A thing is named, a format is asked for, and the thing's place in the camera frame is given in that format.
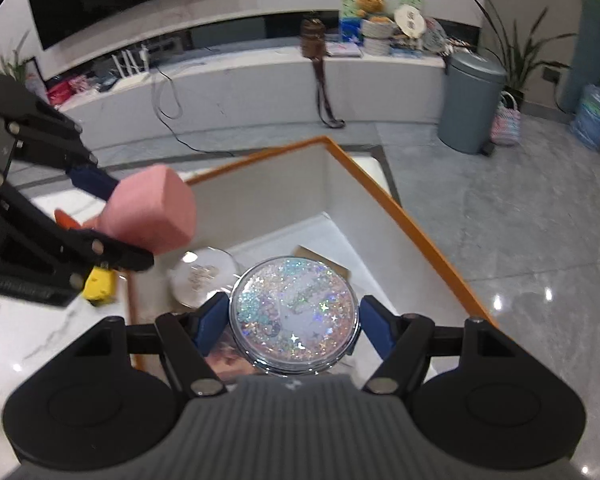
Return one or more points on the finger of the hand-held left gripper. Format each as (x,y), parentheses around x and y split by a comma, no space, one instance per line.
(120,257)
(92,182)

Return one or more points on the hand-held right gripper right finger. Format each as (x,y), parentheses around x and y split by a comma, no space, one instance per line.
(375,325)

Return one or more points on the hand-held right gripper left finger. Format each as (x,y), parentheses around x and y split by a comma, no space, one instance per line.
(212,317)

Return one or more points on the yellow tape measure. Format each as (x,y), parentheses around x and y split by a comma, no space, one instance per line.
(100,287)

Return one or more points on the round white cushion compact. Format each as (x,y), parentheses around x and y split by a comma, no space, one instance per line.
(200,275)

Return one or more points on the dark patterned card box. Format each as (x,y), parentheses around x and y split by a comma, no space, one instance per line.
(225,362)

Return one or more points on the pink pump bottle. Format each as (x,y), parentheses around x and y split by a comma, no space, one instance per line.
(150,210)

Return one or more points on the gold brown box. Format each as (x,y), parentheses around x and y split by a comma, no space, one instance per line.
(330,260)

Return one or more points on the glitter compact mirror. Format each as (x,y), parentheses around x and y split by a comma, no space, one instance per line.
(295,310)

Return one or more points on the orange cardboard box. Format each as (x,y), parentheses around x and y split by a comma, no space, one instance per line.
(260,195)

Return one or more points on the white router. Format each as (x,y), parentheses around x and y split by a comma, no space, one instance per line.
(130,72)

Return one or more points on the framed picture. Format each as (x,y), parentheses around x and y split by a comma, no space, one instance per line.
(36,77)

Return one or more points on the thin-leaf potted plant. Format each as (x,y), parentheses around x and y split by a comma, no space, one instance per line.
(16,62)

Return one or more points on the pastel woven handbag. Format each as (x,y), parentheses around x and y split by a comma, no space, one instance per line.
(505,127)

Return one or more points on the grey pedal trash can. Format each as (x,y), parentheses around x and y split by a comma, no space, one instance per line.
(470,105)

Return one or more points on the brown leather bag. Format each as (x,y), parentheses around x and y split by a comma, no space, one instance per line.
(312,42)

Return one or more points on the flat book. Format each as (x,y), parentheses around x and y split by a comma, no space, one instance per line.
(344,50)

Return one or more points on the white woven basket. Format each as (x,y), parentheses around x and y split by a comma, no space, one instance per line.
(377,40)

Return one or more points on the round patterned hand fan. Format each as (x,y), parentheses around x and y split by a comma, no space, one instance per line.
(435,37)

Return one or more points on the long-leaf potted plant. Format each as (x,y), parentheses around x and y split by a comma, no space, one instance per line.
(515,60)

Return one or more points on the large blue water bottle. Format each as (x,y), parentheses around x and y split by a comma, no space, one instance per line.
(592,115)

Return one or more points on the round white hand fan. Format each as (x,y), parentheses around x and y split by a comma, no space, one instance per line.
(409,20)

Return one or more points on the brown teddy bear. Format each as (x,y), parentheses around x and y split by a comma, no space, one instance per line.
(371,2)

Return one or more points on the wall outlet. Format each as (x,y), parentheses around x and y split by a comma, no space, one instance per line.
(551,75)

